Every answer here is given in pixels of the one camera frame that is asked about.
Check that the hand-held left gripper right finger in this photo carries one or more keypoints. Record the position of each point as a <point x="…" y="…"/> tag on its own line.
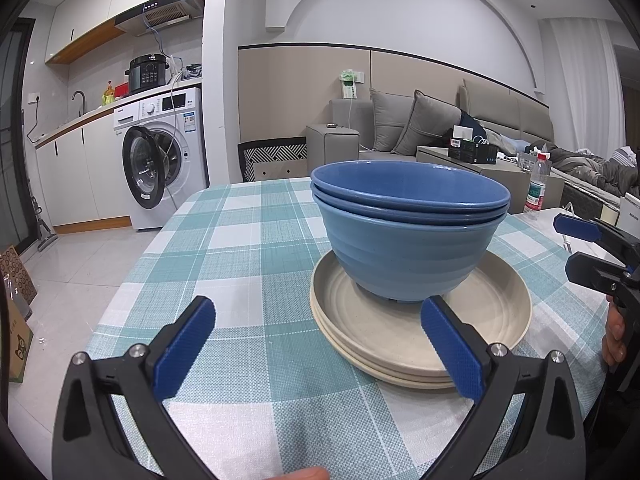
<point x="450" y="345"/>

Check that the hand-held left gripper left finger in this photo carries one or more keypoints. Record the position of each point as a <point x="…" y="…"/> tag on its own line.
<point x="185" y="345"/>

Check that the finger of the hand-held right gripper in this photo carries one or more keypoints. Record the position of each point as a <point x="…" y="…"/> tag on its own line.
<point x="575" y="226"/>
<point x="587" y="270"/>

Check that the beige plate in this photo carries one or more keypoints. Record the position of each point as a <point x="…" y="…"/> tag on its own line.
<point x="425" y="385"/>
<point x="480" y="310"/>
<point x="410" y="377"/>

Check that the blue bowl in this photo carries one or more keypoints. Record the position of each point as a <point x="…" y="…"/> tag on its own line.
<point x="400" y="265"/>
<point x="400" y="214"/>
<point x="400" y="185"/>

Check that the person's right hand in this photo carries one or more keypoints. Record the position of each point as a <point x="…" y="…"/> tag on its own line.
<point x="614" y="335"/>

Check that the person's left hand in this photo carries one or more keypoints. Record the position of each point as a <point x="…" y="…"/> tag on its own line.
<point x="305" y="475"/>

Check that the clear plastic water bottle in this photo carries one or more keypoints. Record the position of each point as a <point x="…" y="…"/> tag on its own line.
<point x="536" y="190"/>

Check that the white appliance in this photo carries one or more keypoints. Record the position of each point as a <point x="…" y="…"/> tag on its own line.
<point x="631" y="215"/>

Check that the small printed box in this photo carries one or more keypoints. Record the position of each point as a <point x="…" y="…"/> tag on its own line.
<point x="525" y="161"/>

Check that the teal checked tablecloth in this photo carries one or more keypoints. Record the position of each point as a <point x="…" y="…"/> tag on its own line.
<point x="240" y="270"/>

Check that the black cardboard box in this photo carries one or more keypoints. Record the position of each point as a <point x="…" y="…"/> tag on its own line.
<point x="470" y="154"/>

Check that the beige bed headboard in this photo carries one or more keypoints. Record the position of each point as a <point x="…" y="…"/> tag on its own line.
<point x="500" y="110"/>

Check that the white curtain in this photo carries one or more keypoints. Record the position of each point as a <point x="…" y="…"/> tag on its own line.
<point x="580" y="85"/>

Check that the white box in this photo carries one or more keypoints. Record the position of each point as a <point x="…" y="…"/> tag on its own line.
<point x="467" y="133"/>

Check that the dark clothing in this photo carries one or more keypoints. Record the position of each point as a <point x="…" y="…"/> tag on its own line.
<point x="467" y="120"/>

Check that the printed cardboard box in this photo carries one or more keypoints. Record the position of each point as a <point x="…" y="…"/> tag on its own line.
<point x="17" y="350"/>

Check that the grey floor mop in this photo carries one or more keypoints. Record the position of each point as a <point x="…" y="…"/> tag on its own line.
<point x="46" y="239"/>

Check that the grey cushion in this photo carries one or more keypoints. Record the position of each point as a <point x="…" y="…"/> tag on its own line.
<point x="430" y="125"/>
<point x="387" y="120"/>

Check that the patterned brown cardboard box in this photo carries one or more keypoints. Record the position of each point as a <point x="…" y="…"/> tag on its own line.
<point x="17" y="272"/>

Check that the white washing machine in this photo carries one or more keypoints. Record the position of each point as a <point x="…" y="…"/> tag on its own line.
<point x="192" y="160"/>

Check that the white kitchen counter cabinet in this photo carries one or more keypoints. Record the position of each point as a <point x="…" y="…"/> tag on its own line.
<point x="95" y="170"/>

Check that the grey sofa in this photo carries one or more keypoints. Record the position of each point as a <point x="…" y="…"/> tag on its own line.
<point x="332" y="145"/>

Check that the kitchen faucet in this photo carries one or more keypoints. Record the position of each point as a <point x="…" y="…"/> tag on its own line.
<point x="84" y="105"/>

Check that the red container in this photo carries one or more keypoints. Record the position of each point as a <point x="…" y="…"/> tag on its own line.
<point x="122" y="91"/>

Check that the black pressure cooker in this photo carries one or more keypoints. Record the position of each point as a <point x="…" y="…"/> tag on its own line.
<point x="147" y="75"/>

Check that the range hood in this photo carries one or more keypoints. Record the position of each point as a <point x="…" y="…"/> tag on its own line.
<point x="170" y="12"/>

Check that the white upper kitchen cabinets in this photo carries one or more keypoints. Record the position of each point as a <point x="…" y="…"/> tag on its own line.
<point x="85" y="20"/>

